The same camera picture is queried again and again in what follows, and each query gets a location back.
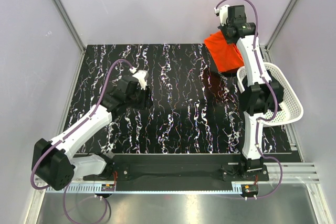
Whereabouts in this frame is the left aluminium frame post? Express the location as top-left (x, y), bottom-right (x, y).
top-left (52, 0), bottom-right (86, 53)

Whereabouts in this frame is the purple cable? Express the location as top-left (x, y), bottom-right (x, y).
top-left (215, 0), bottom-right (284, 200)
top-left (30, 59), bottom-right (114, 224)

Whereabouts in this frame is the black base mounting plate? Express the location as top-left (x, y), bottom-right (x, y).
top-left (84, 154), bottom-right (269, 182)

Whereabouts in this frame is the aluminium frame post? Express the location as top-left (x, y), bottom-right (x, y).
top-left (52, 0), bottom-right (86, 53)
top-left (265, 0), bottom-right (299, 50)

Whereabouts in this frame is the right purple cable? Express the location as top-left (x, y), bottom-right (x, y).
top-left (215, 0), bottom-right (284, 200)

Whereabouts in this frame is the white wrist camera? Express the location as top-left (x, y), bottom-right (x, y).
top-left (129, 67), bottom-right (149, 90)
top-left (214, 5), bottom-right (230, 26)

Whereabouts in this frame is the orange t shirt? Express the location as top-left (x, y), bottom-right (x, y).
top-left (204, 31), bottom-right (244, 73)

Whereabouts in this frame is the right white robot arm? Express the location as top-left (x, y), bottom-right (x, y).
top-left (219, 5), bottom-right (284, 180)

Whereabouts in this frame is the white slotted cable duct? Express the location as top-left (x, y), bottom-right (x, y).
top-left (46, 183), bottom-right (244, 195)

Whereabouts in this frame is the right aluminium frame post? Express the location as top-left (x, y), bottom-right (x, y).
top-left (265, 0), bottom-right (299, 50)

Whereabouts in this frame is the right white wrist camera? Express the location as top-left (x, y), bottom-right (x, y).
top-left (214, 5), bottom-right (230, 26)

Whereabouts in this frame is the black t shirt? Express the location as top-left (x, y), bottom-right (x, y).
top-left (242, 70), bottom-right (284, 103)

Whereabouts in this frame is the white plastic laundry basket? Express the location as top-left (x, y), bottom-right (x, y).
top-left (237, 62), bottom-right (303, 127)

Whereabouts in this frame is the aluminium front rail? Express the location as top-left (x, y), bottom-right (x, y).
top-left (38, 163), bottom-right (317, 190)

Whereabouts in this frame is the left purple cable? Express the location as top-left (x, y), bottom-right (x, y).
top-left (30, 59), bottom-right (114, 224)

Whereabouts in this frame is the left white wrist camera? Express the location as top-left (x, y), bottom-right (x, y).
top-left (129, 67), bottom-right (149, 90)

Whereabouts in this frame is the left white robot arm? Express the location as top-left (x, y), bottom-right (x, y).
top-left (30, 70), bottom-right (153, 190)

